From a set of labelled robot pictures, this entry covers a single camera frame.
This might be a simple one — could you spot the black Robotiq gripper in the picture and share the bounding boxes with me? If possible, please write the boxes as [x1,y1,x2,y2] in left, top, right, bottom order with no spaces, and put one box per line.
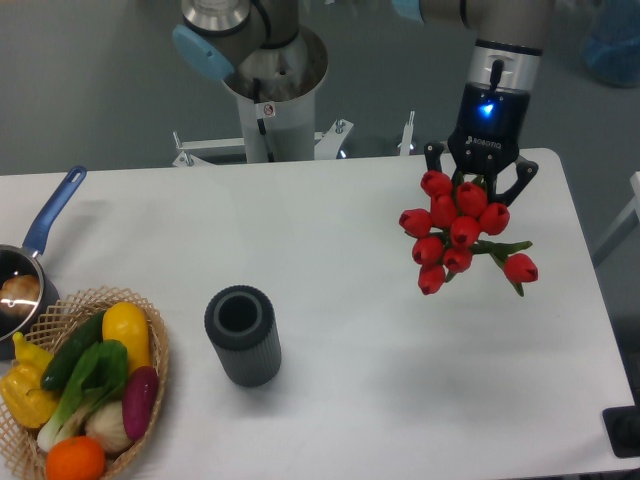
[424,83,539,206]

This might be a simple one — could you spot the red tulip bouquet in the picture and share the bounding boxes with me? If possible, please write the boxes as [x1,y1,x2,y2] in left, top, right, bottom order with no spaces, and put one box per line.
[399,170,539,296]

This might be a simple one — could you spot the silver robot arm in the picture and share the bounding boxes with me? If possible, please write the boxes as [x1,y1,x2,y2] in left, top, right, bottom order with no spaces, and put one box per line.
[172,1,554,205]

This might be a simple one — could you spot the blue plastic bag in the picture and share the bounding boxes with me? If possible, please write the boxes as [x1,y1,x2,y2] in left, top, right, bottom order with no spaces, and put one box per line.
[581,1,639,88]

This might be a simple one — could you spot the dark grey ribbed vase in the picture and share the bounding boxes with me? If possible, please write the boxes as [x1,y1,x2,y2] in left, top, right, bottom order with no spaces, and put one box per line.
[204,285,282,388]

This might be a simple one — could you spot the black device at table edge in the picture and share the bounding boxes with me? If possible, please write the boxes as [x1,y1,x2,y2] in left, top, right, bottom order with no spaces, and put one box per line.
[602,406,639,458]

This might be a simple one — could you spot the yellow squash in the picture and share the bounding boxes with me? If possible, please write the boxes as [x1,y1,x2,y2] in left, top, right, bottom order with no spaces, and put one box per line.
[102,302,151,376]

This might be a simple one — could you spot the purple sweet potato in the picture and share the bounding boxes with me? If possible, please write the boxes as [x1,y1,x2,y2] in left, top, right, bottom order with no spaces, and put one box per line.
[122,366,159,441]

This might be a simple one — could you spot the green cucumber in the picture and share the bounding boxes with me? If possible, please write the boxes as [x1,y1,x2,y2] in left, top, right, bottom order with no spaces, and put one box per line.
[40,310,106,391]

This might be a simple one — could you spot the green bok choy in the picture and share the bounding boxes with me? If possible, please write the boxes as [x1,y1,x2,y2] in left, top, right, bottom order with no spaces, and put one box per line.
[37,340,128,452]

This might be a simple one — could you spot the beige garlic bulb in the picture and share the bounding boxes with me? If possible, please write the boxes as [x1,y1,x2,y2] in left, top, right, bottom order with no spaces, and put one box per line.
[85,401,133,455]

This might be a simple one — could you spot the brown bread roll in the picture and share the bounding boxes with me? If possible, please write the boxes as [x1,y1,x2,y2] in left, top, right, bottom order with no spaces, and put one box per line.
[1,275,40,318]

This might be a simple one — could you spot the orange fruit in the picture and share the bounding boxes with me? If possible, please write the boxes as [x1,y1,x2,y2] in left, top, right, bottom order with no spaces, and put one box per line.
[45,436,106,480]

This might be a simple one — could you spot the yellow bell pepper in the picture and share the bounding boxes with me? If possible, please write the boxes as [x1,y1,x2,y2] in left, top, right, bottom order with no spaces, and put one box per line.
[1,332,60,429]

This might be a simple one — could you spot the white furniture frame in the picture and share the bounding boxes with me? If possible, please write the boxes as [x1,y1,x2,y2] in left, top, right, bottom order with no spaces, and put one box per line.
[591,171,639,267]

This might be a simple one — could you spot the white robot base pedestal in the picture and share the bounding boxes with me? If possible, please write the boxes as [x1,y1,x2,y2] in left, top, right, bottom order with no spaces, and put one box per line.
[171,24,416,168]

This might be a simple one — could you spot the blue handled saucepan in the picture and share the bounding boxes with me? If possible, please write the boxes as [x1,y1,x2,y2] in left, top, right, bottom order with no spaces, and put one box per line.
[1,166,87,361]

